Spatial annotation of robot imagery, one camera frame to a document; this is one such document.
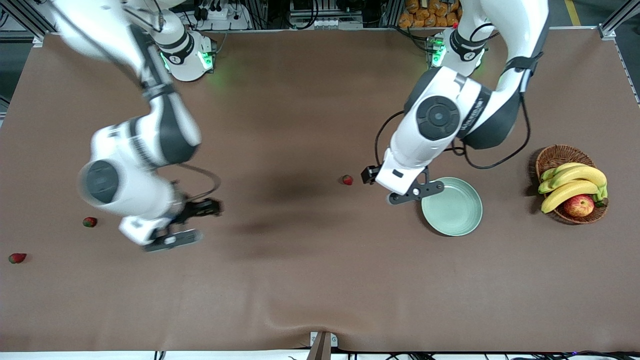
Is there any white power strip with plugs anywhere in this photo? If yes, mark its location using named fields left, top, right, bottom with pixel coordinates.
left=192, top=2, right=241, bottom=22

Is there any orange bread rolls pile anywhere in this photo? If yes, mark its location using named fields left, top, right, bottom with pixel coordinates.
left=398, top=0, right=463, bottom=29

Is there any long white power strip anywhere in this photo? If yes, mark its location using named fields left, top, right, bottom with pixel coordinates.
left=290, top=17, right=364, bottom=29

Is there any yellow banana bunch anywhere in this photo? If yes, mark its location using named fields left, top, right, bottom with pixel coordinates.
left=537, top=162, right=609, bottom=215

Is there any brown table cloth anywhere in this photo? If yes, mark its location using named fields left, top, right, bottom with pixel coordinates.
left=0, top=27, right=640, bottom=353

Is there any aluminium frame profile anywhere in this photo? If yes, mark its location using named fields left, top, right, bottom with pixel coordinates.
left=0, top=0, right=48, bottom=48
left=597, top=0, right=640, bottom=41

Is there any brown wicker basket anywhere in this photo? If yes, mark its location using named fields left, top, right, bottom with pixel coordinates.
left=535, top=144, right=609, bottom=225

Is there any red yellow apple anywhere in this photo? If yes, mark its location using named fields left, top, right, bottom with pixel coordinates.
left=563, top=194, right=595, bottom=218

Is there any light green round plate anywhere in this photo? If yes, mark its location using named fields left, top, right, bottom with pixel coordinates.
left=421, top=177, right=484, bottom=237

